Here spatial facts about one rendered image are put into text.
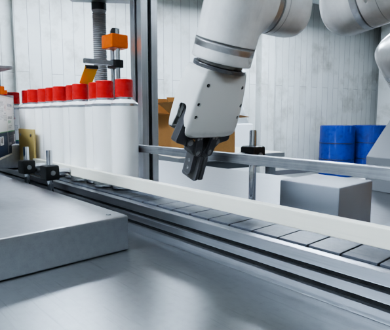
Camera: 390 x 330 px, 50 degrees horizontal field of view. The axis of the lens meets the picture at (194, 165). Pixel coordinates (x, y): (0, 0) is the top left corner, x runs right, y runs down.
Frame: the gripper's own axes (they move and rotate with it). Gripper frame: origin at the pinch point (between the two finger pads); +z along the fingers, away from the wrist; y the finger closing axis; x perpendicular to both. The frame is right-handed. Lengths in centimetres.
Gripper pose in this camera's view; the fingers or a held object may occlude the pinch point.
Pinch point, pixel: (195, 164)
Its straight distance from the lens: 63.4
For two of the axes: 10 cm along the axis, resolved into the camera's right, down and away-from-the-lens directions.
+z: -2.3, 9.0, 3.6
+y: -7.4, 0.8, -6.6
